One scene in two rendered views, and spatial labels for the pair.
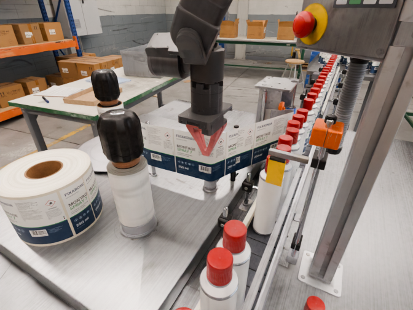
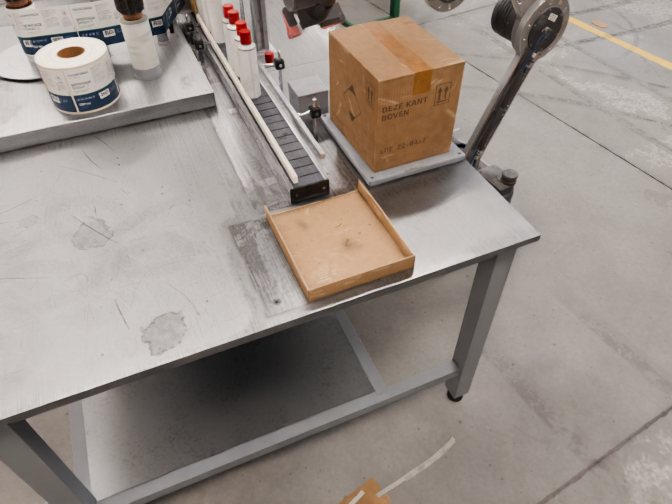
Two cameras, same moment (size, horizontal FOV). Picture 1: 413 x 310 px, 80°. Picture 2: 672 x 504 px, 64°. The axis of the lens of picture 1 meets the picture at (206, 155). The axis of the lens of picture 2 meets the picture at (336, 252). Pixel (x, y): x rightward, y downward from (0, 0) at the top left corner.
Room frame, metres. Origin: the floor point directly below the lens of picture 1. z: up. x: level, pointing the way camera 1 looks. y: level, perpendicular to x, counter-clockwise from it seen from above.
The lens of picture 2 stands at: (-1.08, 1.08, 1.75)
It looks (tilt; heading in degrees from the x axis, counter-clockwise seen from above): 46 degrees down; 309
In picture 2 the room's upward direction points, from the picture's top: 1 degrees counter-clockwise
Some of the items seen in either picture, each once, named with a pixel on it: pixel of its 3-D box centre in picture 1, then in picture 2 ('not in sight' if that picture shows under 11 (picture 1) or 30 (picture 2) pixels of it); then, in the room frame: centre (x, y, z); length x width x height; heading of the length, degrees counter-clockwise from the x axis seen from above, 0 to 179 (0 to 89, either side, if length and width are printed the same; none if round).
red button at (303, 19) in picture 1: (305, 24); not in sight; (0.45, -0.16, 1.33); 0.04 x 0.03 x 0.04; 27
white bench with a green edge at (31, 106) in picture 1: (141, 115); not in sight; (2.38, 0.67, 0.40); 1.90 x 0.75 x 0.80; 159
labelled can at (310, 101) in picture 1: (303, 127); not in sight; (0.81, -0.35, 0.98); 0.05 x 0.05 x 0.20
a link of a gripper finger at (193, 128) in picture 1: (209, 132); not in sight; (0.44, -0.01, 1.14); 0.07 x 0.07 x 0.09; 63
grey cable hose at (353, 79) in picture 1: (345, 106); not in sight; (0.47, -0.28, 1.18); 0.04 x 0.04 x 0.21
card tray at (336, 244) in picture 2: not in sight; (336, 235); (-0.50, 0.36, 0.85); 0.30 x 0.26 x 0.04; 152
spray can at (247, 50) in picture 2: not in sight; (249, 64); (0.07, 0.06, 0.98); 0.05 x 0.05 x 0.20
